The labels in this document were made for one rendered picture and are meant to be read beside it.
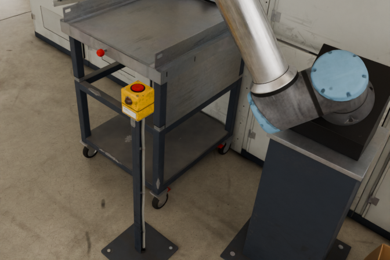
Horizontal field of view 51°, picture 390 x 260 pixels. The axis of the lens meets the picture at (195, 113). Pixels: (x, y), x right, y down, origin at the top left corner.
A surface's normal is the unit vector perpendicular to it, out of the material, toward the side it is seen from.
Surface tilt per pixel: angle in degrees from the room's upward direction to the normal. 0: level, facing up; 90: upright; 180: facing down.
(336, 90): 41
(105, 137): 0
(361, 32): 90
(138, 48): 0
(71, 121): 0
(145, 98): 90
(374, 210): 90
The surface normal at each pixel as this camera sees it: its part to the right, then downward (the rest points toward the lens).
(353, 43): -0.63, 0.43
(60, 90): 0.07, -0.80
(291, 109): -0.05, 0.36
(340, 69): -0.30, -0.25
